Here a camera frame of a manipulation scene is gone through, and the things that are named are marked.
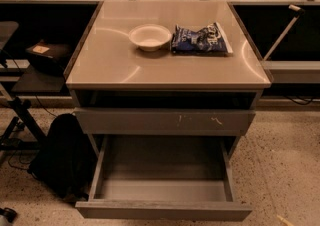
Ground grey drawer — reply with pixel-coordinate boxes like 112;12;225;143
76;136;252;221
75;107;255;136

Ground black box with label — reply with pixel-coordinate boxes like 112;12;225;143
25;40;72;76

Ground black backpack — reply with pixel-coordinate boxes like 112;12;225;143
27;113;97;201

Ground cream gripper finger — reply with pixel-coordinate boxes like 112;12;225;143
277;215;294;226

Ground black shelf board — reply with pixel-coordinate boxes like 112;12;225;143
11;66;68;95

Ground grey drawer cabinet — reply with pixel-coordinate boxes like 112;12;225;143
63;0;274;158

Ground blue chip bag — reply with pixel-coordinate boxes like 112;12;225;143
171;22;233;54

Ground black stand frame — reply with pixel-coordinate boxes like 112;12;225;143
0;84;46;151

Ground white bowl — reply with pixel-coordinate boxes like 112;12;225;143
128;24;172;52

